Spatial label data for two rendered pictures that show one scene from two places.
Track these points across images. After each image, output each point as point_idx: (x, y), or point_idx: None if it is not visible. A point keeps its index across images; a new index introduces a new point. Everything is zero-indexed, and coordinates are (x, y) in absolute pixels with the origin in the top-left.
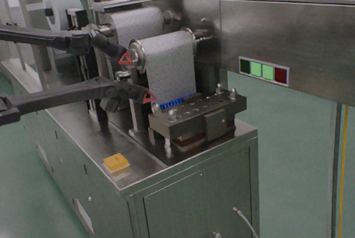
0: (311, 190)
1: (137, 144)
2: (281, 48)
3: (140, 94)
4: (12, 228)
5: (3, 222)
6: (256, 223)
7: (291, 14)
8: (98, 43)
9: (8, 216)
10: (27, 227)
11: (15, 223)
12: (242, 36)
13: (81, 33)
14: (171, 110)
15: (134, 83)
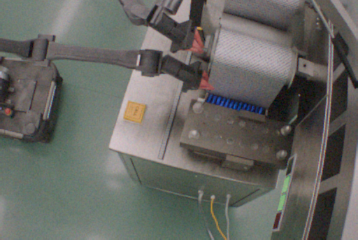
0: None
1: (176, 101)
2: (289, 217)
3: (187, 86)
4: None
5: None
6: (244, 201)
7: (299, 229)
8: (155, 30)
9: None
10: (148, 3)
11: None
12: (305, 153)
13: (139, 15)
14: (195, 132)
15: (198, 63)
